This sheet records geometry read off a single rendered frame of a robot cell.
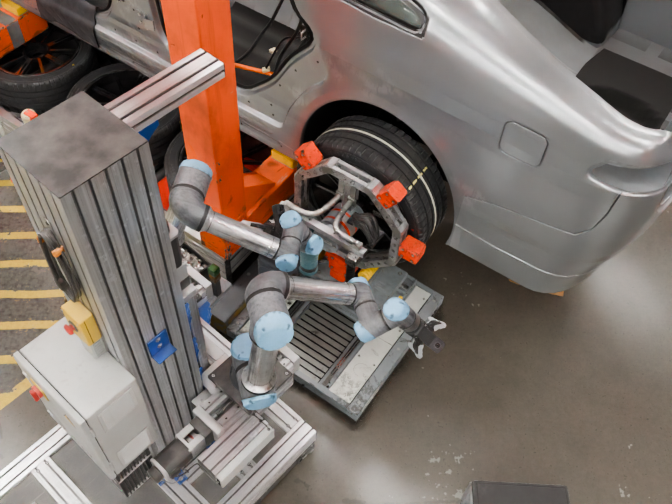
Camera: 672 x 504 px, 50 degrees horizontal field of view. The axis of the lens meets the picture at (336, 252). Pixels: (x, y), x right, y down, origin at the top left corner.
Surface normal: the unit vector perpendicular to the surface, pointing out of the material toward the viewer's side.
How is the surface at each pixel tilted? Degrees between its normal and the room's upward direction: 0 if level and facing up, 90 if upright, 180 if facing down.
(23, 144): 0
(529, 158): 90
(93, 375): 0
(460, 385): 0
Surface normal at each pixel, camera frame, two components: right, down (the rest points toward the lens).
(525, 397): 0.05, -0.59
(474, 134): -0.57, 0.65
